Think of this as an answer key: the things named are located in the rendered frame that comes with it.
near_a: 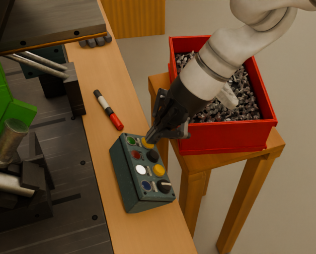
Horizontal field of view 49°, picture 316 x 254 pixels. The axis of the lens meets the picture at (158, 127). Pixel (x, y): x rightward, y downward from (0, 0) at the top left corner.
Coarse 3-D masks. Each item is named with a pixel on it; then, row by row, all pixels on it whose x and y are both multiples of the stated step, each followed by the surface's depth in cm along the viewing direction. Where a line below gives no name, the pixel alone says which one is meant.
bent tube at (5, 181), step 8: (0, 176) 57; (8, 176) 58; (16, 176) 60; (0, 184) 57; (8, 184) 58; (16, 184) 59; (8, 192) 59; (16, 192) 59; (24, 192) 60; (32, 192) 60
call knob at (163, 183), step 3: (162, 180) 64; (165, 180) 65; (159, 183) 64; (162, 183) 64; (165, 183) 64; (168, 183) 65; (159, 186) 64; (162, 186) 63; (165, 186) 64; (168, 186) 64; (162, 189) 64; (165, 189) 64; (168, 189) 64; (165, 192) 64
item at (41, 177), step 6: (42, 168) 64; (42, 174) 62; (42, 180) 61; (42, 186) 60; (36, 192) 59; (42, 192) 59; (30, 198) 61; (36, 198) 60; (30, 204) 60; (36, 204) 61
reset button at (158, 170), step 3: (156, 165) 66; (159, 165) 67; (153, 168) 66; (156, 168) 66; (159, 168) 66; (162, 168) 67; (153, 171) 66; (156, 171) 66; (159, 171) 66; (162, 171) 66; (156, 174) 66; (159, 174) 66; (162, 174) 66
